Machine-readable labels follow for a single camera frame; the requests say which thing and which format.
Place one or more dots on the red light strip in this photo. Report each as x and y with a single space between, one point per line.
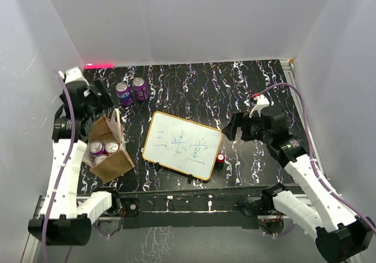
98 66

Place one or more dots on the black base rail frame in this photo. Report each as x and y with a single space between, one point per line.
221 207

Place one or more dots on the brown canvas bag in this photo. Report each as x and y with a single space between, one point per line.
115 164

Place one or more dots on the yellow framed whiteboard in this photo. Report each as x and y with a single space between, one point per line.
181 145

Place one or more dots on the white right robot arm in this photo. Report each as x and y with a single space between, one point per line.
339 233

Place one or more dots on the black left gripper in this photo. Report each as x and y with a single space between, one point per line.
102 97

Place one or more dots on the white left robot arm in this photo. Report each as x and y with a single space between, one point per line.
61 220

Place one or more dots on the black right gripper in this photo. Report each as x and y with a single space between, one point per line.
238 120

